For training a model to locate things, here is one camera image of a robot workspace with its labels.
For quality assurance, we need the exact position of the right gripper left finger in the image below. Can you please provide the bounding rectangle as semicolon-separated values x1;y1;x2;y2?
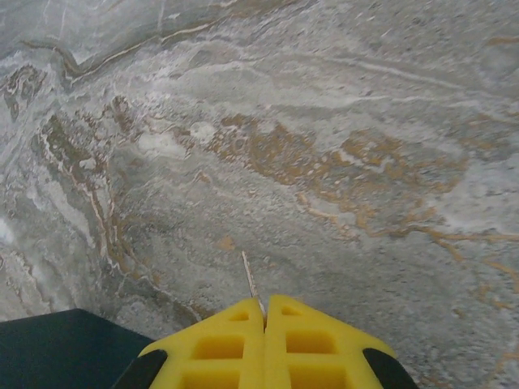
111;297;267;389

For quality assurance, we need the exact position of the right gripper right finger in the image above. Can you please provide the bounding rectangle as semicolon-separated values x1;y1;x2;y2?
263;294;419;389

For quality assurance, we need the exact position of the small silver key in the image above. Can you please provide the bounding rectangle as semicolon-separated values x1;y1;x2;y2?
241;250;268;318

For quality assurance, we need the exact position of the starry night print box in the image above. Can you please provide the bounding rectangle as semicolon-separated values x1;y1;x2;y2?
0;307;157;389

